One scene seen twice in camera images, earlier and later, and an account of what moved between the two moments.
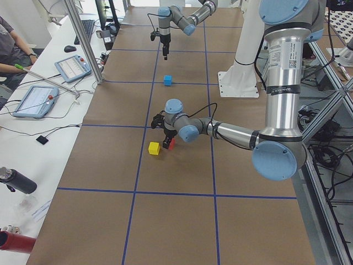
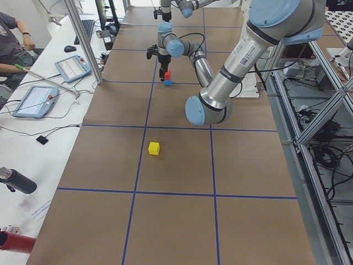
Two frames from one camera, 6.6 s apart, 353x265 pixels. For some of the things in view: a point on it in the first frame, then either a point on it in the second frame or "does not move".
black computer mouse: [69, 48] does not move
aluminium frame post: [75, 14] does not move
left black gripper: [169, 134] -> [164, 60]
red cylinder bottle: [16, 242] does not move
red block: [172, 142] -> [167, 75]
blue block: [167, 80] does not move
